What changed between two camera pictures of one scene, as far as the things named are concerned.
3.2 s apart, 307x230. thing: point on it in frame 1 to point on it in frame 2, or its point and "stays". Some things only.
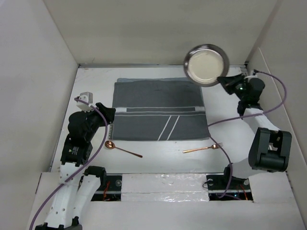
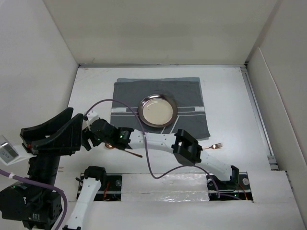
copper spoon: [111, 144] stays
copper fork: [214, 146] stays
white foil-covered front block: [164, 187] stays
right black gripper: [229, 82] to [86, 134]
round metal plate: [204, 63] to [158, 110]
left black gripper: [108, 112] to [66, 140]
